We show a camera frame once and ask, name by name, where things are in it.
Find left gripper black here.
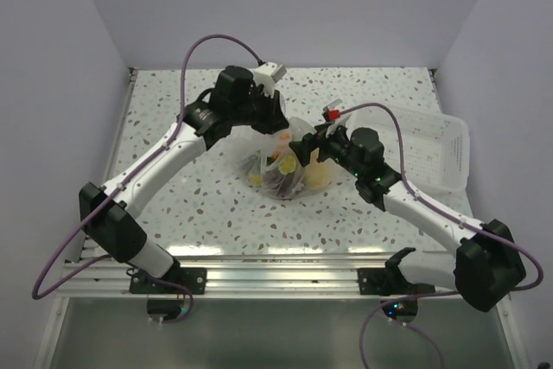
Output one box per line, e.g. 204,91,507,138
231,86,289,135

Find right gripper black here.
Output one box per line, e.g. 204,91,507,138
289,119,364,179

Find yellow fake pear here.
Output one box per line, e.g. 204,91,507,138
303,161,336,191

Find clear printed plastic bag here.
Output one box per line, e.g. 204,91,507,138
226,92,390,201

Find red fake grapes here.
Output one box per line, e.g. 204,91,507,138
263,169,297,199

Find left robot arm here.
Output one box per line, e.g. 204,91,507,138
79,62,289,294

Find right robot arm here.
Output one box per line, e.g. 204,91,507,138
289,124,526,312

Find white plastic basket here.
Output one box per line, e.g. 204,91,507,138
347,104,470,194

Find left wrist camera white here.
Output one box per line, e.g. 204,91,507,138
252,62,287,93

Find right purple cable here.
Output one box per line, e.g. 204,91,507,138
339,103,544,369

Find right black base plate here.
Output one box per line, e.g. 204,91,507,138
357,248,435,296

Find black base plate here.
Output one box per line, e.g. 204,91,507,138
126,267,207,295
357,248,435,296

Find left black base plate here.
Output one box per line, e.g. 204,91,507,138
126,267,207,295

